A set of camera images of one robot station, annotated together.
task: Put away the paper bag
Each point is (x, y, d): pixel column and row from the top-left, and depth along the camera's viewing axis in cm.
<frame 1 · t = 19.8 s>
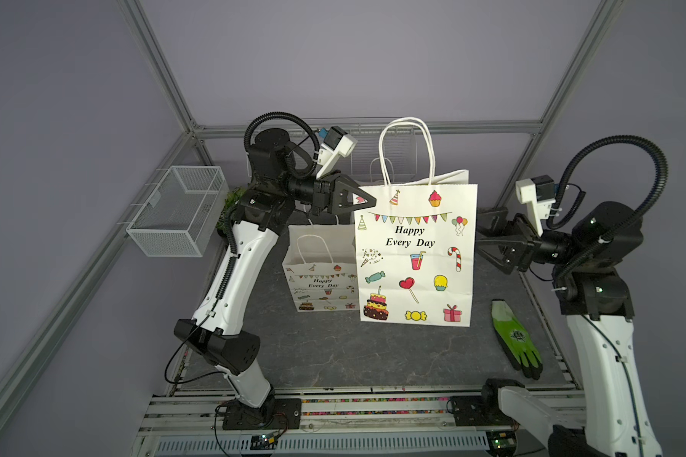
left hand: (375, 208, 49), fingers closed
right hand: (465, 231, 51), fingers open
small white party paper bag: (320, 265, 75), point 26 cm above the table
green black work glove: (517, 339, 86), point 2 cm above the table

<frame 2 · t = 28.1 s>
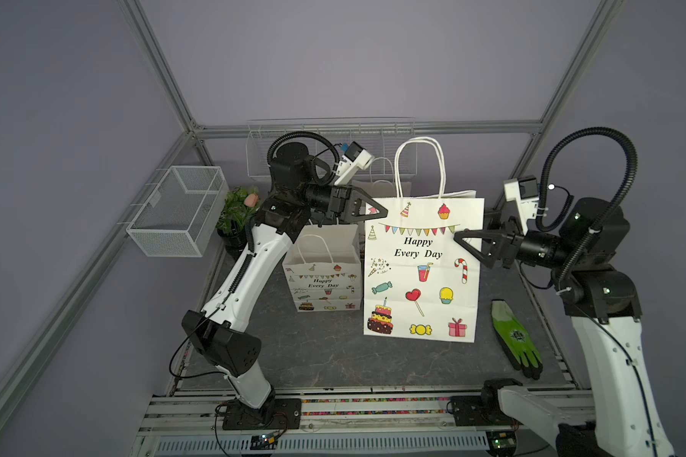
left hand: (385, 219, 52), fingers closed
right hand: (457, 228, 53), fingers open
the named things where they were.

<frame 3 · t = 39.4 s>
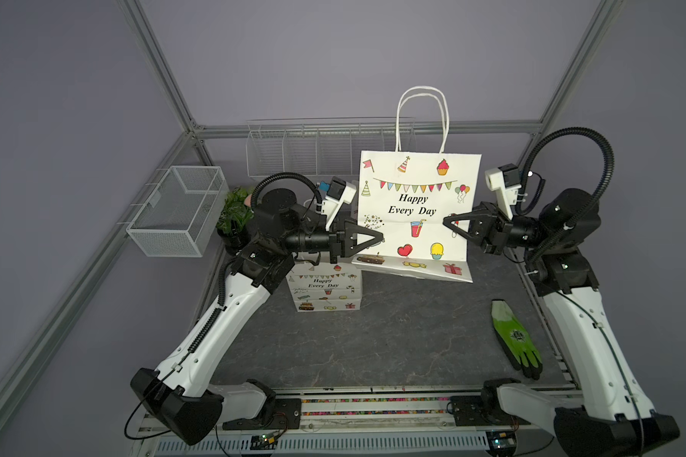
left hand: (381, 240, 54), fingers closed
right hand: (443, 222, 53), fingers closed
the named things where they were.

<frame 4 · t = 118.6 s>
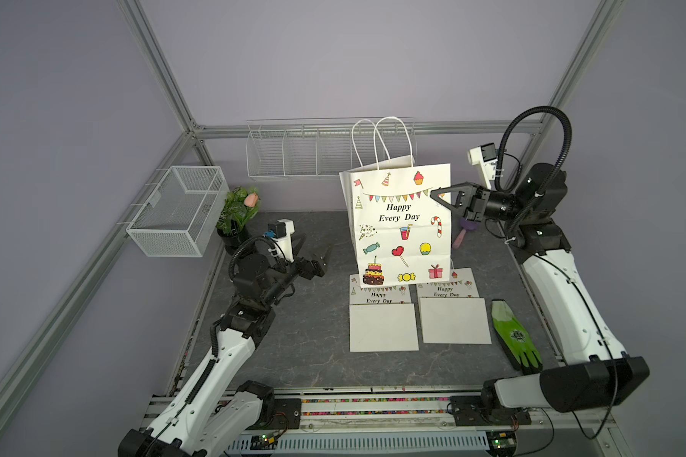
left hand: (320, 240, 69), fingers open
right hand: (430, 195, 58), fingers closed
pink purple toy rake: (466, 226, 115), point 3 cm above the table
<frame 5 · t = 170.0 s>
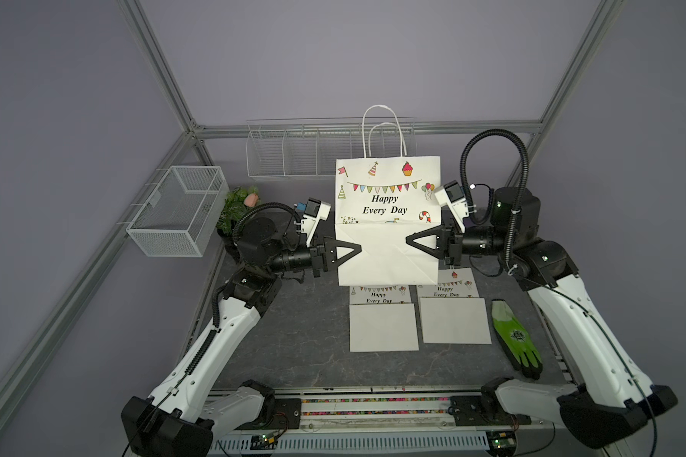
left hand: (360, 253, 57), fingers closed
right hand: (407, 240, 57), fingers closed
